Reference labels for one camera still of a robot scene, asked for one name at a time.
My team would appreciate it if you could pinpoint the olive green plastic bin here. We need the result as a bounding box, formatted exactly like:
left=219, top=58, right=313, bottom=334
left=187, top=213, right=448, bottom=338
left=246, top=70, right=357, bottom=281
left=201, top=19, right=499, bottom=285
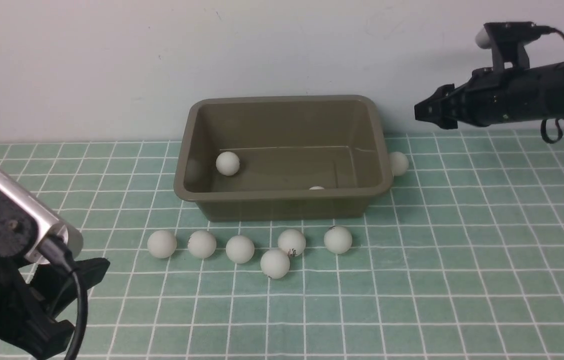
left=173, top=95, right=394, bottom=223

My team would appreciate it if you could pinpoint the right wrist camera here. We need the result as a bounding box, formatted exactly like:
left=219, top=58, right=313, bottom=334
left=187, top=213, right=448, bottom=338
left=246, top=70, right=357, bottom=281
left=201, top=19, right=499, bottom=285
left=474, top=22, right=541, bottom=73

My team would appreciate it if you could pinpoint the green checkered tablecloth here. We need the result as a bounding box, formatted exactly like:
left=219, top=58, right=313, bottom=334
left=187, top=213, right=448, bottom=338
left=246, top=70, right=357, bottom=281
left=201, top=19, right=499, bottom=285
left=0, top=130, right=564, bottom=360

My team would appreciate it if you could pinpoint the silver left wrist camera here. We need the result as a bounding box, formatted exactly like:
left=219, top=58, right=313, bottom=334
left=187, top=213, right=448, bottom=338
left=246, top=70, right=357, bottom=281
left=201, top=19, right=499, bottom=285
left=0, top=169, right=84, bottom=265

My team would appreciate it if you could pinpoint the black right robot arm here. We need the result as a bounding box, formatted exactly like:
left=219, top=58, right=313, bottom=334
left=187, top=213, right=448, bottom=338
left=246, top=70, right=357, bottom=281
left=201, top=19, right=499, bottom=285
left=414, top=62, right=564, bottom=130

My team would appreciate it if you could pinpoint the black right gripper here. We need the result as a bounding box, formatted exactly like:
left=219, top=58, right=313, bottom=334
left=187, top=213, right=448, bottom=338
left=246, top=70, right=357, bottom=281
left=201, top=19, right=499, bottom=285
left=414, top=64, right=564, bottom=130

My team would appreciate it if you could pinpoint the white printed ball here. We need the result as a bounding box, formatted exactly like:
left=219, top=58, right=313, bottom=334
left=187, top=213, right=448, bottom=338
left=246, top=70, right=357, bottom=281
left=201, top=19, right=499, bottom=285
left=277, top=228, right=307, bottom=258
left=215, top=151, right=241, bottom=177

